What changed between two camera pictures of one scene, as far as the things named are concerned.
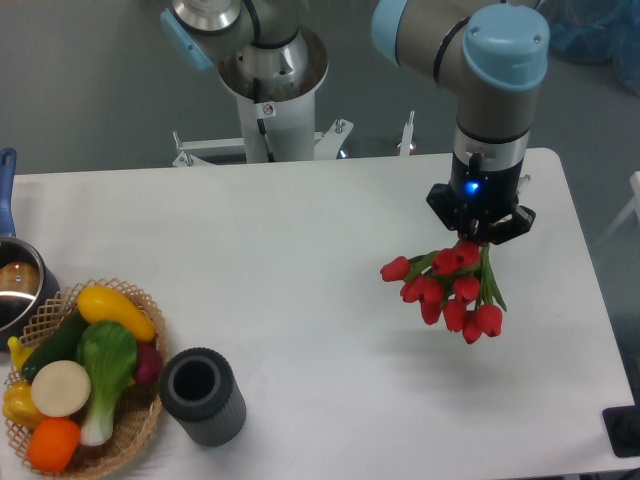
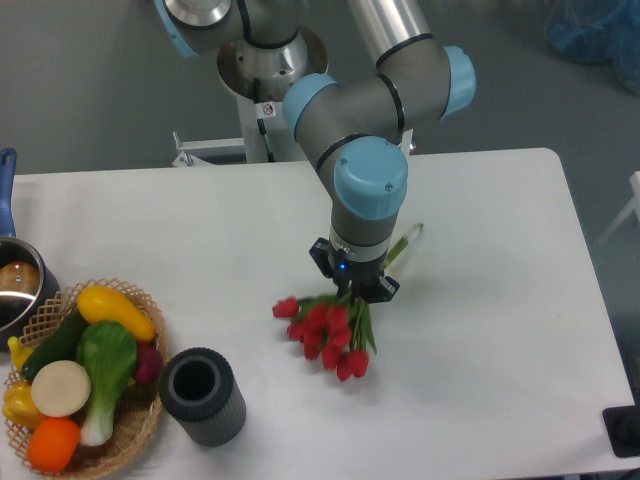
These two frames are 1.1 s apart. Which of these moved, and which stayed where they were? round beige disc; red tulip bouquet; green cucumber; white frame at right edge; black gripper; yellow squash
Moved: red tulip bouquet; black gripper
Stayed: green cucumber; yellow squash; round beige disc; white frame at right edge
